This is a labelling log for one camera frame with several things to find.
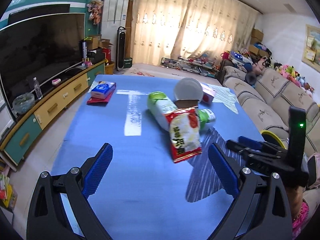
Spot beige sofa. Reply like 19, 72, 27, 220
217, 65, 320, 158

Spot blue tissue pack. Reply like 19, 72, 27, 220
90, 81, 117, 99

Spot glass coffee table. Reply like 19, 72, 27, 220
160, 55, 222, 78

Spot black bin with yellow rim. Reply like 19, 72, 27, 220
260, 129, 288, 150

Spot glass ashtray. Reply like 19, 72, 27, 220
12, 92, 35, 114

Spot pile of books and clutter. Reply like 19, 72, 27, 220
175, 53, 222, 77

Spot large black curved television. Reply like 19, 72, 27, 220
0, 12, 86, 110

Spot pile of plush toys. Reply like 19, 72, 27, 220
246, 42, 318, 98

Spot blue white star bag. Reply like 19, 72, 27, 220
229, 51, 253, 65

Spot red box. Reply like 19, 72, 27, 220
101, 47, 112, 64

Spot red white snack bag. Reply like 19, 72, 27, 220
165, 106, 202, 164

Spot hanging artificial flower decoration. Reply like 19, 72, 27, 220
87, 0, 104, 25

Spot clear water bottle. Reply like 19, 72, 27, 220
32, 77, 43, 100

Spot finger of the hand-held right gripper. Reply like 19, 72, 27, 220
239, 136, 288, 153
226, 140, 265, 157

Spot cream embroidered curtain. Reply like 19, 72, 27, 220
172, 0, 259, 60
130, 0, 194, 65

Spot beige floral rug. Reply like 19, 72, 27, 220
124, 64, 218, 80

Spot white drawer unit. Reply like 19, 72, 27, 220
0, 90, 15, 135

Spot white standing air conditioner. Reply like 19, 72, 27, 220
101, 0, 130, 43

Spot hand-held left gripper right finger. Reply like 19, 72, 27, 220
208, 142, 293, 240

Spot black rectangular panel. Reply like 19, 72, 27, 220
7, 4, 71, 26

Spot black tower fan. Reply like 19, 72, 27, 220
115, 26, 127, 75

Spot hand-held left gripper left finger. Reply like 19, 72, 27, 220
26, 142, 113, 240

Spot pile of colourful books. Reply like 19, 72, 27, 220
0, 165, 18, 209

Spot open cardboard box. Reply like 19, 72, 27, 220
86, 34, 114, 50

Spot person's right forearm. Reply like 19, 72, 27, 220
285, 186, 310, 235

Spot yellow bucket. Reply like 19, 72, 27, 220
104, 61, 115, 75

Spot pink box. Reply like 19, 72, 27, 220
200, 83, 217, 104

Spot red flat packet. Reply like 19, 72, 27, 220
87, 81, 117, 105

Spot blue star-print tablecloth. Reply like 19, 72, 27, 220
50, 74, 265, 240

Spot white box with black print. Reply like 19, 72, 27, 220
79, 40, 88, 62

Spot green white carton box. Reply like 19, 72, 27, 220
197, 109, 217, 130

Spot framed flower painting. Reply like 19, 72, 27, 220
301, 24, 320, 67

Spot large green-white bottle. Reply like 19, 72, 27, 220
147, 91, 179, 132

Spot green yellow television cabinet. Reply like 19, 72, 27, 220
0, 59, 107, 167

